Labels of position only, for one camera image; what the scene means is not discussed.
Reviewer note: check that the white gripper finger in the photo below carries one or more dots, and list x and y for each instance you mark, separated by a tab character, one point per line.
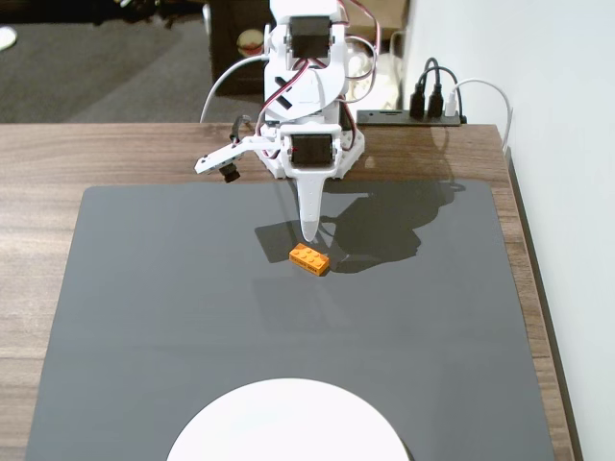
308	206

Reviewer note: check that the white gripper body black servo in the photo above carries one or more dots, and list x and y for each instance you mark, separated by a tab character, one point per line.
309	150

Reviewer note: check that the orange lego block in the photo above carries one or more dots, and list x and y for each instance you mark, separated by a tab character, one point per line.
310	259

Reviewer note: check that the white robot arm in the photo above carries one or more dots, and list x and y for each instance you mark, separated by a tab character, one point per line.
327	86

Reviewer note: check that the white round plate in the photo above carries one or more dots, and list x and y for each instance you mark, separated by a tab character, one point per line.
288	422

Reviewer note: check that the black usb hub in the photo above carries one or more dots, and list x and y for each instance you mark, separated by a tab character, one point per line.
384	117

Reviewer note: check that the white plastic bag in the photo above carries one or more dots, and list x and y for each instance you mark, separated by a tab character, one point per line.
389	81

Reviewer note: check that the red and white round object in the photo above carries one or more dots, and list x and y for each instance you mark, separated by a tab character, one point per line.
250	42

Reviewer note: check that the brown cardboard box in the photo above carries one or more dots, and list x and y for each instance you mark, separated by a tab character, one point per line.
394	14

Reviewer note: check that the dark grey table mat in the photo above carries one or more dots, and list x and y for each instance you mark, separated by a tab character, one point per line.
144	312

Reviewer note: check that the white round disc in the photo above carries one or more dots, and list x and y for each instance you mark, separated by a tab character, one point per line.
6	38

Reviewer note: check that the wrist camera with white bracket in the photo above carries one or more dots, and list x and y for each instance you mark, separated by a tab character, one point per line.
216	161

